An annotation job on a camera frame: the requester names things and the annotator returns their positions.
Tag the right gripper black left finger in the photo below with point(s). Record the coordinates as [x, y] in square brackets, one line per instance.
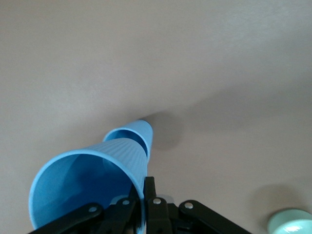
[122, 217]

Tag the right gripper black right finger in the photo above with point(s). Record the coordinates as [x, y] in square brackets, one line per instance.
[158, 217]

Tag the blue ribbed plastic cup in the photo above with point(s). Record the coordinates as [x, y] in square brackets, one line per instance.
[73, 175]
[144, 131]

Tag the mint green bowl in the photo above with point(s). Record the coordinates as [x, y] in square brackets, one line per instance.
[290, 224]

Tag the brown table cover sheet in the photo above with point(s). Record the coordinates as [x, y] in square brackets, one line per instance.
[156, 61]

